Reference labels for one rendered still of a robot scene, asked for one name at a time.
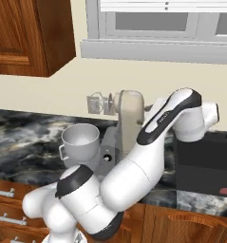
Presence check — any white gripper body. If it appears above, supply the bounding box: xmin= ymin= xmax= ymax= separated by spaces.
xmin=143 ymin=97 xmax=168 ymax=123

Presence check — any grey stand mixer base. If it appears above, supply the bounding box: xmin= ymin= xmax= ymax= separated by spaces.
xmin=65 ymin=125 xmax=125 ymax=177

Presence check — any silver mixer bowl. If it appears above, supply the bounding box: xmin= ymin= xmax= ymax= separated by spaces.
xmin=58 ymin=122 xmax=102 ymax=161

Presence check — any black box appliance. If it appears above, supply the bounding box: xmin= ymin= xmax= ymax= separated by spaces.
xmin=174 ymin=116 xmax=227 ymax=199

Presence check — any white window blind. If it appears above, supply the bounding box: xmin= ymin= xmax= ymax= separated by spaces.
xmin=100 ymin=0 xmax=227 ymax=13

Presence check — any wooden cupboard door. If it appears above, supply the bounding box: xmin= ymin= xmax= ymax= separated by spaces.
xmin=142 ymin=202 xmax=227 ymax=243

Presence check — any wooden drawer front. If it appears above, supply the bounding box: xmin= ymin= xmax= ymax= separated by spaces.
xmin=0 ymin=178 xmax=61 ymax=208
xmin=0 ymin=202 xmax=49 ymax=231
xmin=0 ymin=223 xmax=51 ymax=243

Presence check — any grey window frame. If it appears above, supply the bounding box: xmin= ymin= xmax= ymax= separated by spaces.
xmin=80 ymin=0 xmax=227 ymax=66

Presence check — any wooden wall cupboard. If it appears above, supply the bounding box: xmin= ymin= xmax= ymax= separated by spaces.
xmin=0 ymin=0 xmax=77 ymax=79

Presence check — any silver drawer handle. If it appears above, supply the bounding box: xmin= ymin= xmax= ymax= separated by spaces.
xmin=9 ymin=236 xmax=37 ymax=243
xmin=0 ymin=184 xmax=16 ymax=199
xmin=0 ymin=213 xmax=28 ymax=227

